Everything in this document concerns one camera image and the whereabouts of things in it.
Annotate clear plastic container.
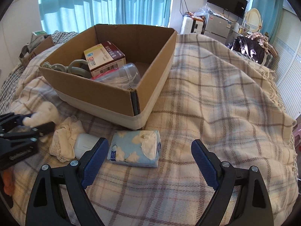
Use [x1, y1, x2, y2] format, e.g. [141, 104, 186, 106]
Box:
[90, 63, 141, 90]

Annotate cream oval mirror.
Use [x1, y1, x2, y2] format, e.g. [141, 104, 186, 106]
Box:
[245, 8, 262, 33]

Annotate white appliance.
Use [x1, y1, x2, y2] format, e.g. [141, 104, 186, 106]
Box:
[181, 16, 194, 34]

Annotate silver mini fridge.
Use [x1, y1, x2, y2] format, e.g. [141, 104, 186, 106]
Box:
[204, 13, 232, 38]

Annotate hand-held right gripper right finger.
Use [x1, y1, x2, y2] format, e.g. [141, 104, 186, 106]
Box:
[191, 139, 274, 226]

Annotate white plush toy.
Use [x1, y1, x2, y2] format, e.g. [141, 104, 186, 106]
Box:
[23, 102, 59, 126]

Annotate blue curtain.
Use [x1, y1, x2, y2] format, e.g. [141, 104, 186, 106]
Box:
[39, 0, 118, 35]
[115, 0, 174, 27]
[252, 0, 285, 32]

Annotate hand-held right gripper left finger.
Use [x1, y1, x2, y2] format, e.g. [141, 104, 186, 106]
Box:
[25, 137, 110, 226]

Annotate beige plaid blanket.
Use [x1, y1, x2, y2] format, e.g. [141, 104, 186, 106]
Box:
[0, 33, 299, 226]

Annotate grey checked bedsheet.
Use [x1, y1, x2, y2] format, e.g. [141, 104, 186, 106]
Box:
[0, 30, 79, 95]

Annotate small open cardboard box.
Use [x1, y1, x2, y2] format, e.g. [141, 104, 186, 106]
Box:
[19, 35, 55, 67]

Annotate green and white box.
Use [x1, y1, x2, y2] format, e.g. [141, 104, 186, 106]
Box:
[30, 30, 47, 43]

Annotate cream lace cloth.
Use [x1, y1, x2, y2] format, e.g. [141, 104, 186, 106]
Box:
[49, 116, 85, 163]

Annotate black plastic bag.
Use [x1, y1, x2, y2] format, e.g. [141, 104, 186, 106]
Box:
[226, 36, 266, 64]

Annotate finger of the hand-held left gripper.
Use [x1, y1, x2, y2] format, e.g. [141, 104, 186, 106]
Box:
[0, 122, 55, 146]
[0, 112, 33, 133]

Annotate blue tissue pack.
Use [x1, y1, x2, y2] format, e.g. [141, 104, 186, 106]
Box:
[107, 130, 161, 168]

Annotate blue wall cable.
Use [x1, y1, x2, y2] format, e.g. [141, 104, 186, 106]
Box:
[180, 0, 189, 17]

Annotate brown cardboard box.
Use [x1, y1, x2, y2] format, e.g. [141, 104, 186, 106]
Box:
[38, 24, 177, 130]

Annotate maroon and cream medicine box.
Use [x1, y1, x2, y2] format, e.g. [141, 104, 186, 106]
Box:
[83, 41, 126, 77]

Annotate white earbuds case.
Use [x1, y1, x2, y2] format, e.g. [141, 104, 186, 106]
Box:
[74, 133, 100, 159]

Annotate pink plaid cloth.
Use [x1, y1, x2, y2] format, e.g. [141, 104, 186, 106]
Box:
[247, 32, 270, 50]

